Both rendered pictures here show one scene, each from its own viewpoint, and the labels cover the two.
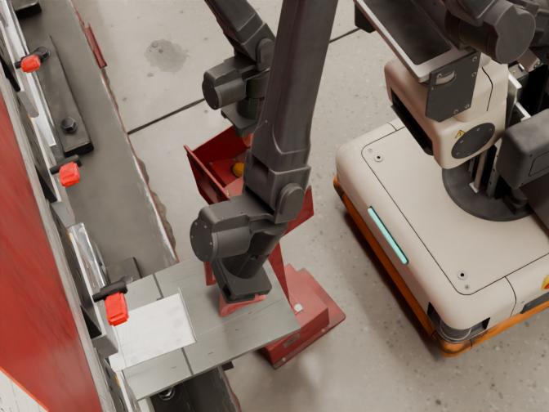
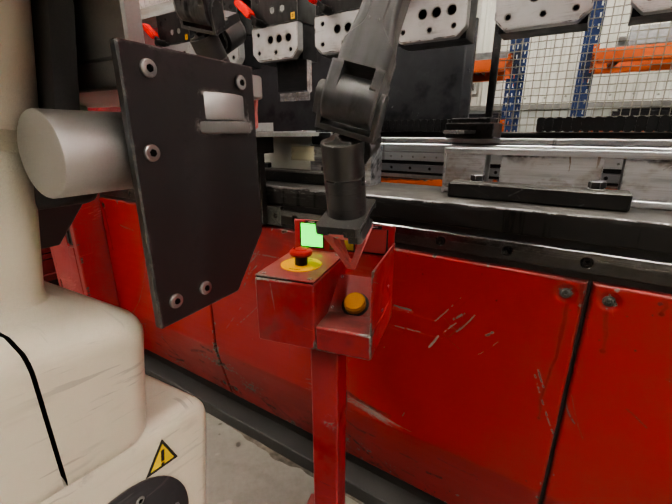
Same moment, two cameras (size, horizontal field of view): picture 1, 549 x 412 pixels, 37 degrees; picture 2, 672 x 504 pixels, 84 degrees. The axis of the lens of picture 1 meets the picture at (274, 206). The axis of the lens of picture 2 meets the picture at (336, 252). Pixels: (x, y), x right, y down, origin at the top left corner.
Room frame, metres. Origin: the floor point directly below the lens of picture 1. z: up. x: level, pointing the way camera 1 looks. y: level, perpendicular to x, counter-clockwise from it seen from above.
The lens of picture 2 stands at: (1.34, -0.37, 1.00)
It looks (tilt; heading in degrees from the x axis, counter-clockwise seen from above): 18 degrees down; 137
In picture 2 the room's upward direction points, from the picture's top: straight up
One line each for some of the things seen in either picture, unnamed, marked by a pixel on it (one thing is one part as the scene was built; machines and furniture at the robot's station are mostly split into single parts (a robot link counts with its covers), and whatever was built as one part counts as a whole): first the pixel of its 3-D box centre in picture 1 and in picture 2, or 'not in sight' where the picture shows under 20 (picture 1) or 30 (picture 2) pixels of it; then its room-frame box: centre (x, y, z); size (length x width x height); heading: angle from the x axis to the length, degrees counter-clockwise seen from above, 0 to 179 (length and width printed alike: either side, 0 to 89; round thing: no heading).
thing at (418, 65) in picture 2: not in sight; (328, 101); (0.12, 0.72, 1.12); 1.13 x 0.02 x 0.44; 14
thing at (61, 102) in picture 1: (59, 94); (530, 193); (1.07, 0.38, 0.89); 0.30 x 0.05 x 0.03; 14
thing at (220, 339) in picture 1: (197, 313); (257, 134); (0.51, 0.14, 1.00); 0.26 x 0.18 x 0.01; 104
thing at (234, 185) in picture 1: (251, 181); (328, 281); (0.88, 0.04, 0.75); 0.20 x 0.16 x 0.18; 28
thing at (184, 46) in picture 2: not in sight; (185, 45); (0.06, 0.18, 1.26); 0.15 x 0.09 x 0.17; 14
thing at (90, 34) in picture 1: (91, 38); not in sight; (1.50, 0.39, 0.58); 0.15 x 0.02 x 0.07; 14
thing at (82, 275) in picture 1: (53, 293); (284, 27); (0.45, 0.28, 1.26); 0.15 x 0.09 x 0.17; 14
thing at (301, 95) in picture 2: not in sight; (294, 81); (0.47, 0.29, 1.13); 0.10 x 0.02 x 0.10; 14
